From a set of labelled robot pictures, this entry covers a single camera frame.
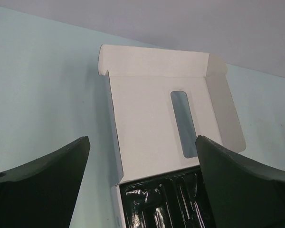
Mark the black plastic tray insert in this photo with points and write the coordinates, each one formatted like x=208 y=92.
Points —
x=173 y=200

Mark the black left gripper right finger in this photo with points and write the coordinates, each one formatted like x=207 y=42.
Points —
x=243 y=193

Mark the white cardboard box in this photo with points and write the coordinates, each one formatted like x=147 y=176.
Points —
x=160 y=101

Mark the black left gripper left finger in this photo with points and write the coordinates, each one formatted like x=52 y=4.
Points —
x=42 y=193

